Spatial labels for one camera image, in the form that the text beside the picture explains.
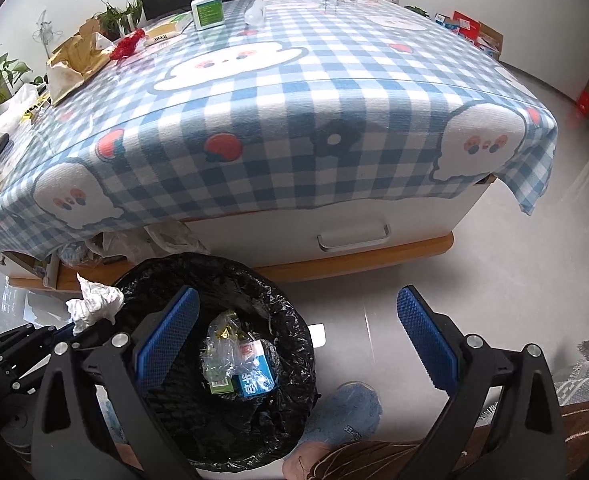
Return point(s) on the yellow snack packet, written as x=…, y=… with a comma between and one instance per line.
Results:
x=34, y=106

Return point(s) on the crumpled whitish plastic bag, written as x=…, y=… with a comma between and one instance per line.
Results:
x=174, y=240

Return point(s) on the white pill bottle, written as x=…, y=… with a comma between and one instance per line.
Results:
x=207, y=10

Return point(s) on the green white box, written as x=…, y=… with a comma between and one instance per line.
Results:
x=167, y=29

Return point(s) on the small green floor plant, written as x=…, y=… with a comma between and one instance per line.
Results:
x=417, y=10

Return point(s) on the thin leafy potted plant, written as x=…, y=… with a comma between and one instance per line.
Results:
x=117, y=15

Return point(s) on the blue milk carton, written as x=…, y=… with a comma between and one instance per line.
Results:
x=254, y=375

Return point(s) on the white plastic bag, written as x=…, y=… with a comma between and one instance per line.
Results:
x=9, y=110

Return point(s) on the white tissue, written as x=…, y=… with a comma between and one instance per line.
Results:
x=94, y=305

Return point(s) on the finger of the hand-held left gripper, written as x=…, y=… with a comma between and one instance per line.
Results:
x=9, y=370
x=67, y=333

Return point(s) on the red knotted ornament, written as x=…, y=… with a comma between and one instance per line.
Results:
x=127, y=46

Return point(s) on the red printed box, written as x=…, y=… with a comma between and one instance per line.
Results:
x=467, y=25

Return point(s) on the brown cardboard carton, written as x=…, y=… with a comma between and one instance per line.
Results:
x=489, y=40

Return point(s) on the wiry dry plant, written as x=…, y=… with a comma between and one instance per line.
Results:
x=44, y=30

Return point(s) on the blue checked printed tablecloth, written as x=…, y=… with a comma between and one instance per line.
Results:
x=294, y=125

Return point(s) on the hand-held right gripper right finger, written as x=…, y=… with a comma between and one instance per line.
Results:
x=427, y=340

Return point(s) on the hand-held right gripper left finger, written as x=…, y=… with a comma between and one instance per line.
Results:
x=169, y=340

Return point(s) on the clear plastic wrapper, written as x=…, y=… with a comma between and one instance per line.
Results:
x=219, y=350

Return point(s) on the tall gold foil bag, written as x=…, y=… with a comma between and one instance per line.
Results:
x=74, y=67

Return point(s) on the bin with black liner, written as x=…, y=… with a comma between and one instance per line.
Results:
x=254, y=300

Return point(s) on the person's leg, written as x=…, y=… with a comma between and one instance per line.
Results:
x=374, y=460

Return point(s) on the blue slipper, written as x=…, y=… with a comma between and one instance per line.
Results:
x=344, y=415

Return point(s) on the white table with wooden base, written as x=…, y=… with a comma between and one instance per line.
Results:
x=399, y=220

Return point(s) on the dark grey computer mouse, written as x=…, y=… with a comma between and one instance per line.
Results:
x=2, y=145

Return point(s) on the green medicine box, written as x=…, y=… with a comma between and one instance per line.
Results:
x=222, y=386

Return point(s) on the blue printed box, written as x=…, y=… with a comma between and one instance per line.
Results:
x=447, y=24

